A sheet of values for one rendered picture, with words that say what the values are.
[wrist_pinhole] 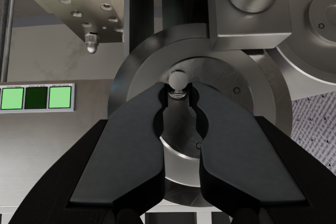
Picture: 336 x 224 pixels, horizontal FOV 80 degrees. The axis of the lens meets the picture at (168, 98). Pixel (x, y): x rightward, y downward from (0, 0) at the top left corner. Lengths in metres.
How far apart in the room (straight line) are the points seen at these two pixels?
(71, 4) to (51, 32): 2.20
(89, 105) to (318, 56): 0.46
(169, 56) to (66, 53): 2.32
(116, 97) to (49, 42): 2.46
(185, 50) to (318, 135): 0.24
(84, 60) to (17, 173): 1.83
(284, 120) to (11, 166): 0.59
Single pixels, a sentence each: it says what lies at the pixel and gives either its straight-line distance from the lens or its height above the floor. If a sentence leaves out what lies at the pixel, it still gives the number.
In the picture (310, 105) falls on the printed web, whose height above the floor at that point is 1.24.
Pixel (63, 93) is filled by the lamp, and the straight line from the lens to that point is 0.56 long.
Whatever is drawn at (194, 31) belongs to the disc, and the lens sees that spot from 0.18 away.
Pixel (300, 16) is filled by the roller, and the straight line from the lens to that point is 0.22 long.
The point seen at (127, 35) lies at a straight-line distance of 0.19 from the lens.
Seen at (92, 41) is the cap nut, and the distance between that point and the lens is 0.55.
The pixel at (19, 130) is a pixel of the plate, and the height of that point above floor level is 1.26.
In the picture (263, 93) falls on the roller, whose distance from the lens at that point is 0.17.
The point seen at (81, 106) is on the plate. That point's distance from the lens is 0.54.
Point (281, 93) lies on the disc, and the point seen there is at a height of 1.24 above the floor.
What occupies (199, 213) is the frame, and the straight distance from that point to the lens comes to 0.53.
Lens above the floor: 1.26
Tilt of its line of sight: 8 degrees down
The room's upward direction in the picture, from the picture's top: 179 degrees clockwise
